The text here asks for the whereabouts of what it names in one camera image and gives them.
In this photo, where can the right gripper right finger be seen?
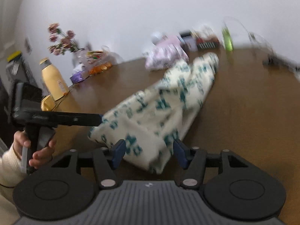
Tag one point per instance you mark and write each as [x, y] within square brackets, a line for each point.
[193, 161]

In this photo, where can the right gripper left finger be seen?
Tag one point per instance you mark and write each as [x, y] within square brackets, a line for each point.
[105, 161]

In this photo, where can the cream green floral garment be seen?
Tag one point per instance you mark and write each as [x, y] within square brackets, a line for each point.
[151, 119]

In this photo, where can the cream sweater left forearm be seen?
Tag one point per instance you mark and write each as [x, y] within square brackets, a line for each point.
[10, 177]

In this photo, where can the person left hand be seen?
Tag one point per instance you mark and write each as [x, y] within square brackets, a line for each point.
[40, 157]

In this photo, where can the yellow pouch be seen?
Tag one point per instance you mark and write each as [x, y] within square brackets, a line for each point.
[48, 103]

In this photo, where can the yellow thermos bottle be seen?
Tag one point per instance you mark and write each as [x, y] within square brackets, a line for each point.
[53, 79]

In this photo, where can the purple tissue box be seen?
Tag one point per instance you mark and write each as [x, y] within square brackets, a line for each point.
[79, 74]

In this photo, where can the pink dried flowers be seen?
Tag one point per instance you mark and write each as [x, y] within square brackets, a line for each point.
[61, 41]

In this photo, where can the plastic snack bag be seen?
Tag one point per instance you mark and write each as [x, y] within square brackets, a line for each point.
[85, 59]

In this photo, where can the pink floral ruffled dress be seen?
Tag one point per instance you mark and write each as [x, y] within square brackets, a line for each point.
[165, 56]

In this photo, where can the white tin box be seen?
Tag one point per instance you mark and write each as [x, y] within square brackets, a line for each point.
[190, 43]

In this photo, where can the dark red tissue box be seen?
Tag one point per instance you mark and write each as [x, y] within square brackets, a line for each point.
[210, 43]

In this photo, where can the pink folded garment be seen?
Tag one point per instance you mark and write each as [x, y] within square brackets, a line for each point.
[169, 40]

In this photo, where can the green spray bottle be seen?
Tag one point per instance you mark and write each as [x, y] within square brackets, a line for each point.
[227, 38]

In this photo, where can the small black box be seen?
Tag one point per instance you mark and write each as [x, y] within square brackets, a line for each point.
[185, 34]

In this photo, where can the white round speaker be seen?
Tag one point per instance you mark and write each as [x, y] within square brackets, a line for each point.
[157, 37]

